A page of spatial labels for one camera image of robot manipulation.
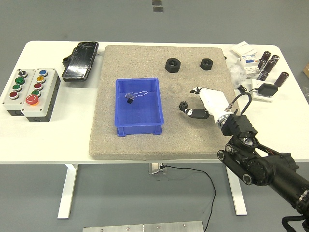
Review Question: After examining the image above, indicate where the white socket plate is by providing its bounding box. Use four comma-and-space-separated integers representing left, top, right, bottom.
251, 78, 276, 103

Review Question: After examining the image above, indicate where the black power adapter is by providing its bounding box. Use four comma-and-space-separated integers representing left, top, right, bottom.
256, 83, 279, 97

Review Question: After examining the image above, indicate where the large black hex nut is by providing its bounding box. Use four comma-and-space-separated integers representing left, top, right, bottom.
165, 58, 182, 73

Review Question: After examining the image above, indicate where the white table leg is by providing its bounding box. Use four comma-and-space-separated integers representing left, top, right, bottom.
57, 163, 79, 219
226, 166, 248, 216

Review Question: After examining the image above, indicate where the grey-brown mat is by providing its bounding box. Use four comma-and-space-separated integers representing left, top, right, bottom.
88, 44, 243, 161

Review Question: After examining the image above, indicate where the small black hex nut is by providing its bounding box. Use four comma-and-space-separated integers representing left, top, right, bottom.
199, 58, 215, 71

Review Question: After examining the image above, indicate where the blue plastic box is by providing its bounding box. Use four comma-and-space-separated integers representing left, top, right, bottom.
113, 77, 164, 137

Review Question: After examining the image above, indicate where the grey four-button control box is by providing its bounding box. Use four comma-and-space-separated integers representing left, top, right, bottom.
1, 69, 37, 116

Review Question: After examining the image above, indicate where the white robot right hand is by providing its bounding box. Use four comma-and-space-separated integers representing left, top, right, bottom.
182, 86, 234, 121

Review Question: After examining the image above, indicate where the grey emergency-stop button box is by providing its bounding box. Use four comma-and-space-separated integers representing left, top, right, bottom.
21, 68, 61, 123

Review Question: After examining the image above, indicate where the white wall switch panel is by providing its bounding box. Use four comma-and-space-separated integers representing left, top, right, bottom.
230, 41, 258, 57

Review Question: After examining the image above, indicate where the black plug with cord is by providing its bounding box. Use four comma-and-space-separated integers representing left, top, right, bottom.
237, 84, 258, 94

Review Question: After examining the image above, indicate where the black clip with string tag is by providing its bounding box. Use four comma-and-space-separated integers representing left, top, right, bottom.
125, 90, 149, 105

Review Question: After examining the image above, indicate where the black power cable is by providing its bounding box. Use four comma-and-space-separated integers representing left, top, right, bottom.
160, 165, 217, 232

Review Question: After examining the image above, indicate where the clear plastic bag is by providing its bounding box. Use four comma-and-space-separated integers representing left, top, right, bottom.
228, 60, 248, 87

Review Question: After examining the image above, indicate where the white circuit breaker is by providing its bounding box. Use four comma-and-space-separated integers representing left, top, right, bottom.
239, 53, 261, 79

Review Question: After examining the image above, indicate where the black foot pedal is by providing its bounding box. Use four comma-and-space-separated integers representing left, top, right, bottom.
61, 41, 100, 83

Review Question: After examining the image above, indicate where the silver table control box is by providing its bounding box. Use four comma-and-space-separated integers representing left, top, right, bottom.
148, 163, 167, 175

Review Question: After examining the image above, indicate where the silver metal plate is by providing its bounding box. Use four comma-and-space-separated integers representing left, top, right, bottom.
82, 220, 204, 232

